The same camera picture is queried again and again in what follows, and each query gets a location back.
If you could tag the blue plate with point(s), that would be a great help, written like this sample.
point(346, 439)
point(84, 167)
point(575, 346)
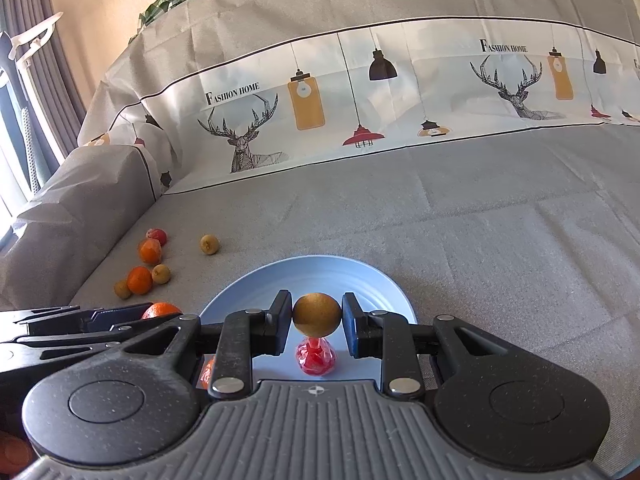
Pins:
point(325, 275)

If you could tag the orange fruit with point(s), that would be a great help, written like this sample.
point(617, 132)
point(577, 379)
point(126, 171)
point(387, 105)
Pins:
point(208, 372)

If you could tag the white garment steamer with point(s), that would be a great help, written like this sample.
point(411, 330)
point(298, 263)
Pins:
point(35, 35)

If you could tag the red fruit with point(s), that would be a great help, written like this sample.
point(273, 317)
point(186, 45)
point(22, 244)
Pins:
point(315, 358)
point(158, 234)

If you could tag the half-peeled tangerine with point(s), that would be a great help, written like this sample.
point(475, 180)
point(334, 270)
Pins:
point(149, 252)

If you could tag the brown longan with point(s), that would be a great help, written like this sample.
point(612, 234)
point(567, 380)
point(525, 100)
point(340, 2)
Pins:
point(209, 244)
point(161, 274)
point(317, 316)
point(122, 289)

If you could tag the orange tangerine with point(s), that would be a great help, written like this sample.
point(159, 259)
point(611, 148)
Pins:
point(139, 281)
point(161, 311)

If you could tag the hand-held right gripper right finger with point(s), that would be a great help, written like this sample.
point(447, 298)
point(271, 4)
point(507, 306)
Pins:
point(350, 325)

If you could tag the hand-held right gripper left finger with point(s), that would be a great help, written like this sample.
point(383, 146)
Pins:
point(285, 322)

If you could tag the person's left hand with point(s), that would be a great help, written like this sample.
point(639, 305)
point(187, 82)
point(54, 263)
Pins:
point(12, 452)

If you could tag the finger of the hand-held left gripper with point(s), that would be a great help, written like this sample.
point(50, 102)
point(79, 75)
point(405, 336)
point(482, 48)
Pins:
point(45, 319)
point(117, 318)

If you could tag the grey curtain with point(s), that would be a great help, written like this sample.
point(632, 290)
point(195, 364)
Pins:
point(55, 80)

